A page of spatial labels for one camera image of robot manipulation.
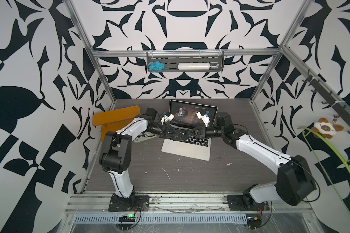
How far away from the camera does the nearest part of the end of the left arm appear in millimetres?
769

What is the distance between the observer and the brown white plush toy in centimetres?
59

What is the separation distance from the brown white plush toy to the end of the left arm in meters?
0.56
